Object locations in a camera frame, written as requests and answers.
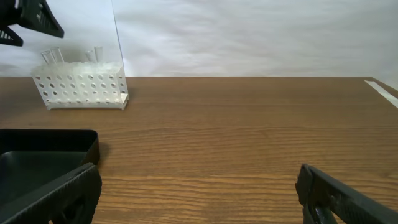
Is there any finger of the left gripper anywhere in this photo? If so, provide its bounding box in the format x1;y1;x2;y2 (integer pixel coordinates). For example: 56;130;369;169
17;0;65;39
0;26;24;48

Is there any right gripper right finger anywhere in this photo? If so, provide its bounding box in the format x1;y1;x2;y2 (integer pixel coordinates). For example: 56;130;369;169
295;164;398;224

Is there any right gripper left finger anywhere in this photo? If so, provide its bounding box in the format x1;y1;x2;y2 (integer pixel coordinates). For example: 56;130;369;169
0;162;103;224

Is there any black tray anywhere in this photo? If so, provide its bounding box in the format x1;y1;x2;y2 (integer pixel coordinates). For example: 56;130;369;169
0;129;101;207

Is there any white test tube rack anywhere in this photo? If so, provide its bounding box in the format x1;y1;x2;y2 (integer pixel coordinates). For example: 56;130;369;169
30;61;130;111

